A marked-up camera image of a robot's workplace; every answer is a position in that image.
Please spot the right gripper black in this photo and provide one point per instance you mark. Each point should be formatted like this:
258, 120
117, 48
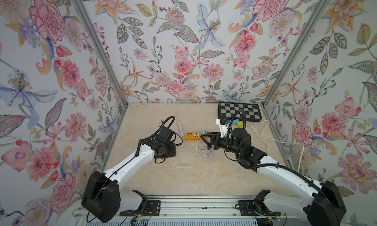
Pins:
217, 139

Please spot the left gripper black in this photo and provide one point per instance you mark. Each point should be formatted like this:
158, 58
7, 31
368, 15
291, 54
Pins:
173, 151

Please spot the white pink electric toothbrush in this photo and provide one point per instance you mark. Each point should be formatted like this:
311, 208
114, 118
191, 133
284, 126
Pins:
179, 126

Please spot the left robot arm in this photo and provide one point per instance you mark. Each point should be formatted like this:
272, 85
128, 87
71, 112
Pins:
102, 196

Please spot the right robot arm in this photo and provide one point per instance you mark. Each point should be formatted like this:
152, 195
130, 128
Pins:
320, 204

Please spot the orange power strip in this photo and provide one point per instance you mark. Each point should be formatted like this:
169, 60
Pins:
192, 136

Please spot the black white checkerboard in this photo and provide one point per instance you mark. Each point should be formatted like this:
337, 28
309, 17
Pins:
249, 112

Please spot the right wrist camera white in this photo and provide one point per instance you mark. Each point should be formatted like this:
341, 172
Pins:
225, 128

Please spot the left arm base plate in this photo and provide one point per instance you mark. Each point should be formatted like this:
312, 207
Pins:
148, 208

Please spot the aluminium front rail frame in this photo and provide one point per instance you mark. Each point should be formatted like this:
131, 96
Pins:
193, 211

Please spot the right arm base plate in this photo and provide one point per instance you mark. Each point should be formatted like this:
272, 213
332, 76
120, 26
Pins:
252, 208

